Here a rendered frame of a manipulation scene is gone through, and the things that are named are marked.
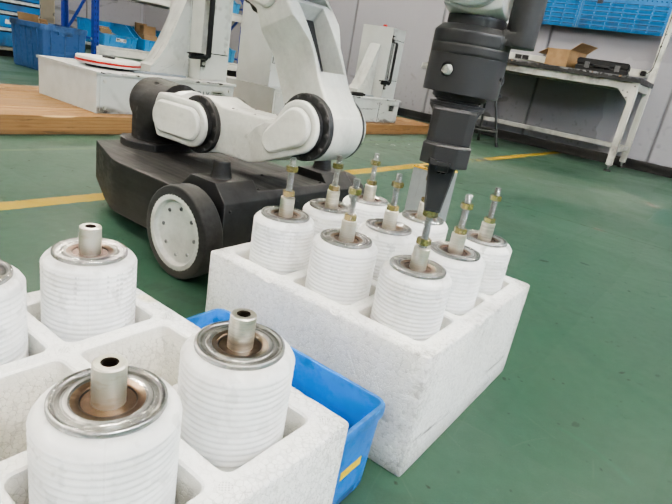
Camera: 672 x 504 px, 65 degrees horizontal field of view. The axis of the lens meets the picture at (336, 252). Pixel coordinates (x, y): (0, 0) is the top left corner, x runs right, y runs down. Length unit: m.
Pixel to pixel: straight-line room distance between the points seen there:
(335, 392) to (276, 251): 0.23
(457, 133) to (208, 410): 0.39
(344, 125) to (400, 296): 0.56
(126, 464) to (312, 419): 0.19
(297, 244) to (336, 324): 0.16
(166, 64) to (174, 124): 1.68
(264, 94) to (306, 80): 2.30
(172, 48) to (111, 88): 0.51
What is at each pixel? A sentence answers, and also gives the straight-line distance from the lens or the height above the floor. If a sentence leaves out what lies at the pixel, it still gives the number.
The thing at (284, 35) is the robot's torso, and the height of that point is 0.52.
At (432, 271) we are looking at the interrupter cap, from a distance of 0.70.
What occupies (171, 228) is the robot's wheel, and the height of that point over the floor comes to 0.10.
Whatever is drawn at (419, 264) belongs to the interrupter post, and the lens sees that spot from 0.69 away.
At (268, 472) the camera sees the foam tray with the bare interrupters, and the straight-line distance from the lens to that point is 0.45.
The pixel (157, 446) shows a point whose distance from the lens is 0.37.
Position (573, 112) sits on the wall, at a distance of 5.88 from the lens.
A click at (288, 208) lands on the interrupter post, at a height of 0.27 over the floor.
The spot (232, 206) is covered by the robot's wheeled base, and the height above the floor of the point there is 0.17.
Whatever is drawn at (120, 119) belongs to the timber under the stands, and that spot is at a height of 0.07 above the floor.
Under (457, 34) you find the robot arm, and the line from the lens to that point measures 0.63.
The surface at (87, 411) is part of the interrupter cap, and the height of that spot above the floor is 0.25.
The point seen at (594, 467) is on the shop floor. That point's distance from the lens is 0.91.
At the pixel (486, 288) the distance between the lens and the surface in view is 0.90.
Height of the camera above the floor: 0.49
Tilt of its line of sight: 20 degrees down
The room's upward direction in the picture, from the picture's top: 10 degrees clockwise
